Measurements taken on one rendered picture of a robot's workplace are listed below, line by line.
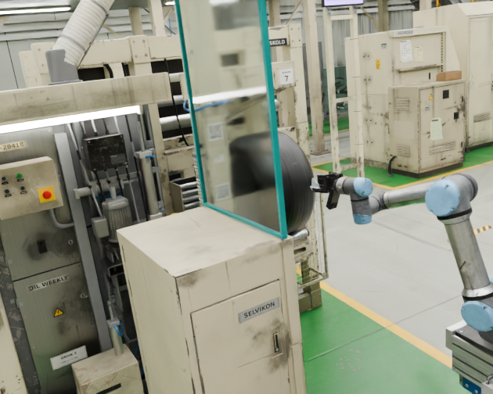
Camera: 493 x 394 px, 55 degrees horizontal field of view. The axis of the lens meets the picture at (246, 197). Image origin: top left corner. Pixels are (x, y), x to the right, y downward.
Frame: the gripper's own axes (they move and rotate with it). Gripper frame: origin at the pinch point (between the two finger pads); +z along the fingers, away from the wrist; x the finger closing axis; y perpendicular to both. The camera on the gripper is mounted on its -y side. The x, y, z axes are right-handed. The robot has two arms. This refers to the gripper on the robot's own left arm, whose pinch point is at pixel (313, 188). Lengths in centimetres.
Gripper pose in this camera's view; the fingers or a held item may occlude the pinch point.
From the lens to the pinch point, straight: 223.4
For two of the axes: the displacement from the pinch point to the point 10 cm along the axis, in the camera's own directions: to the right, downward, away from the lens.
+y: -1.6, -9.7, -1.6
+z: -5.0, -0.6, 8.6
